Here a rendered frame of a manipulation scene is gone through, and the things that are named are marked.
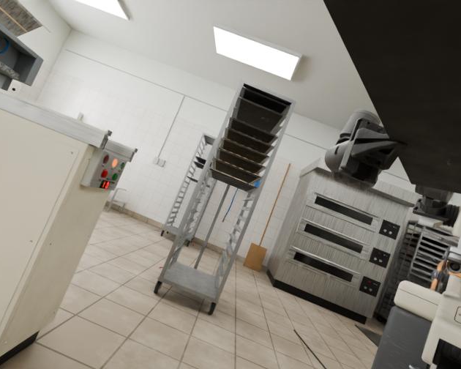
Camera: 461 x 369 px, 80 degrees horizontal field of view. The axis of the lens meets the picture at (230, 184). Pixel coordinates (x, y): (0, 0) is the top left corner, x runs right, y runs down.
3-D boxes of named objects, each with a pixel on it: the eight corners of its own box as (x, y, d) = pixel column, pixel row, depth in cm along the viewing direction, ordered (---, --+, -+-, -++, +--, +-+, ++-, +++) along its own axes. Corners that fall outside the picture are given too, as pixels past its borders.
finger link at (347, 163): (388, 115, 39) (353, 129, 48) (371, 162, 38) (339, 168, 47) (431, 132, 39) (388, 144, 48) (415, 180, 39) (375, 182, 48)
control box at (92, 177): (78, 183, 95) (95, 146, 97) (107, 187, 119) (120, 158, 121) (88, 187, 95) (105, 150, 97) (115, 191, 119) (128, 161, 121)
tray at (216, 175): (256, 189, 218) (257, 187, 218) (209, 170, 217) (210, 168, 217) (247, 192, 278) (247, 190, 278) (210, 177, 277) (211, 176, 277)
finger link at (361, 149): (392, 102, 39) (357, 119, 48) (375, 149, 38) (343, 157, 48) (435, 120, 39) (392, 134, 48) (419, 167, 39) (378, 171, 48)
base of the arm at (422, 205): (454, 209, 108) (418, 200, 116) (458, 192, 103) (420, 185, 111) (448, 222, 103) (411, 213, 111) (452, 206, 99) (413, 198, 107)
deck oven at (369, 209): (270, 289, 382) (320, 156, 399) (262, 271, 501) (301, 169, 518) (378, 334, 373) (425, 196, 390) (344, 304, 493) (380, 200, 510)
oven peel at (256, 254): (243, 266, 476) (282, 160, 520) (242, 265, 479) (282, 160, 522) (259, 272, 474) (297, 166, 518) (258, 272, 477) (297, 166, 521)
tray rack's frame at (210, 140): (167, 230, 503) (205, 140, 518) (193, 241, 502) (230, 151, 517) (159, 233, 439) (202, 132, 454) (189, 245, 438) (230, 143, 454)
